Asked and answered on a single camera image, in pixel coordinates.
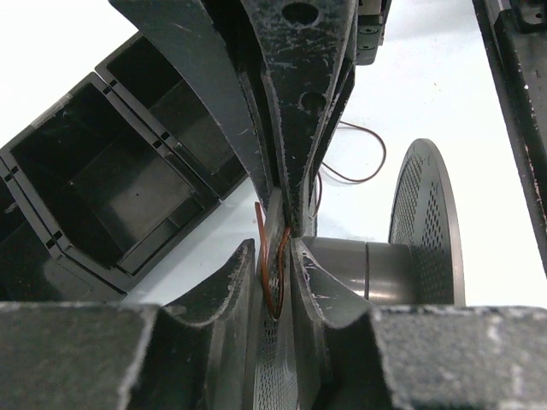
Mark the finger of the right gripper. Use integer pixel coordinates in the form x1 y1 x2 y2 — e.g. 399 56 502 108
111 1 274 201

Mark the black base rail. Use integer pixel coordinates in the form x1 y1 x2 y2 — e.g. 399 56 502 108
473 1 546 265

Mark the black cable spool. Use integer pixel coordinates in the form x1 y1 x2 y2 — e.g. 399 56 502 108
253 138 465 409

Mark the thin brown wire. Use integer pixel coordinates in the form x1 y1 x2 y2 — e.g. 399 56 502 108
254 120 387 321

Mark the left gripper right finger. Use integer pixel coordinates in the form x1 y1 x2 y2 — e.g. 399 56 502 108
291 240 546 409

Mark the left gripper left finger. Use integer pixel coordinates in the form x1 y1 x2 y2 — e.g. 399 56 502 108
1 239 256 409

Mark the black compartment tray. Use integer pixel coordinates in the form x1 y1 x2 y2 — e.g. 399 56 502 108
1 33 246 302

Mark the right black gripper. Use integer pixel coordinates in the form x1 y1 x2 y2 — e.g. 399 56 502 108
243 0 391 226

